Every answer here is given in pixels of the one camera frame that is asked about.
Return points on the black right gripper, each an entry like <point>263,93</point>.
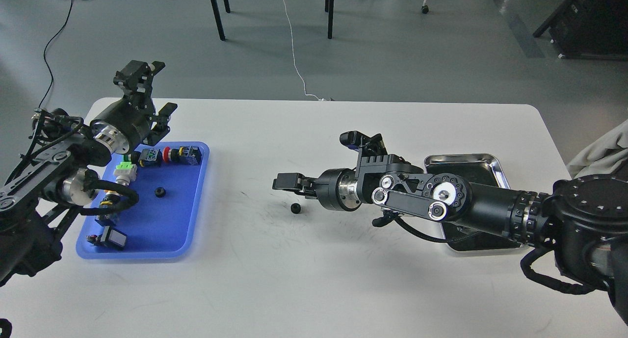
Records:
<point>335,189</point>

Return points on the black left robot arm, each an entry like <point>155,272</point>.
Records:
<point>54,184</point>

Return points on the grey cloth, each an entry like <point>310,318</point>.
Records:
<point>603,156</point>

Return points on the yellow push button switch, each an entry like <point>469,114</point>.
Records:
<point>111,198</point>

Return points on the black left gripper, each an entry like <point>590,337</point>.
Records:
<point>131,121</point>

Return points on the black table leg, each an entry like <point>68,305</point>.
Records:
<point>217,17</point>
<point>329,9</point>

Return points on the green push button switch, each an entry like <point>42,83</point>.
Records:
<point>147,157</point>

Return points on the green white connector part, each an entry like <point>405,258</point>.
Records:
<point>126,170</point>

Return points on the silver metal tray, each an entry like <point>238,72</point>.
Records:
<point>475,168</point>

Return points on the black table leg right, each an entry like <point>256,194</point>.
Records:
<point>329,9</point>

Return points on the black cabinet on casters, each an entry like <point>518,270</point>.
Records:
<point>588,29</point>

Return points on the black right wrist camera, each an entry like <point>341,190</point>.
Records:
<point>373,162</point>

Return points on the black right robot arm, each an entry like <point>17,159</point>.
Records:
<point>578,234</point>

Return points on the red push button switch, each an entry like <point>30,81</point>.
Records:
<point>188,155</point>

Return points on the blue plastic tray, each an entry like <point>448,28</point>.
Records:
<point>157,228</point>

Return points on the black table leg left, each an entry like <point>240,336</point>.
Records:
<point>217,17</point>

